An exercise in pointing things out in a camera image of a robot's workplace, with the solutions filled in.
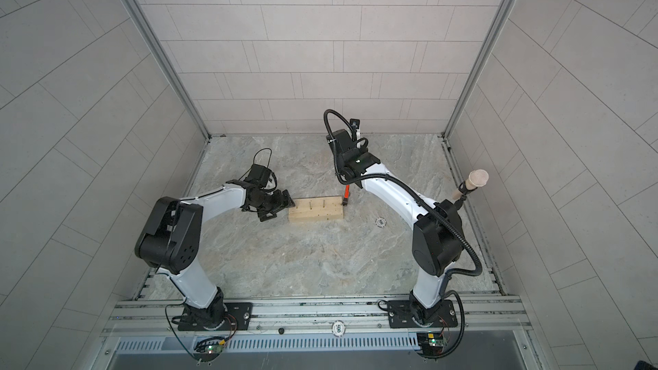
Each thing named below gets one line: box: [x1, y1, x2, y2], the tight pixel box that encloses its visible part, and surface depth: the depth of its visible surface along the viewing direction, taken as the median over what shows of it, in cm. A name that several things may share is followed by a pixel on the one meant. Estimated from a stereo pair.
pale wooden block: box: [288, 196, 344, 223], surface depth 91 cm
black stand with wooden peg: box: [456, 168, 490, 204], surface depth 72 cm
